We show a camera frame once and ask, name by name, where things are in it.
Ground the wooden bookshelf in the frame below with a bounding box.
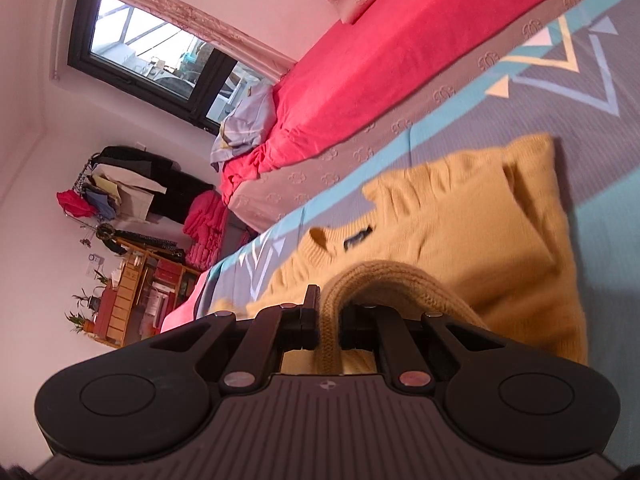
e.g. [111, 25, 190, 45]
[85, 238, 201, 348]

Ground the pink curtain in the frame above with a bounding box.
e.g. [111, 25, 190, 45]
[52, 0, 298, 84]

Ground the dark framed window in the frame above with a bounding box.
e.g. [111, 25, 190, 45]
[67, 0, 273, 136]

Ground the red ruffled fabric pile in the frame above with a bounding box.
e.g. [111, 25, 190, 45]
[182, 190, 229, 271]

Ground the grey lilac crumpled cloth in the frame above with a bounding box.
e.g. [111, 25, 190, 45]
[209, 82, 277, 172]

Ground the yellow cable knit sweater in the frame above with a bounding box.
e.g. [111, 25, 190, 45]
[239, 133, 588, 374]

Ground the blue grey patterned bedspread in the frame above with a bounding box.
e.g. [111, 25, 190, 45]
[174, 0, 639, 466]

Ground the small potted plant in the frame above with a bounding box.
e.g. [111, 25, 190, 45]
[65, 270, 111, 335]

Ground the grey mattress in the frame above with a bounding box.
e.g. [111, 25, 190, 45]
[226, 0, 640, 235]

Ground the red bed sheet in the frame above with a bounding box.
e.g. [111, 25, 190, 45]
[219, 0, 544, 200]

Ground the clothes pile on rack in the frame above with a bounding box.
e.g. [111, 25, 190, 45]
[56, 145, 221, 224]

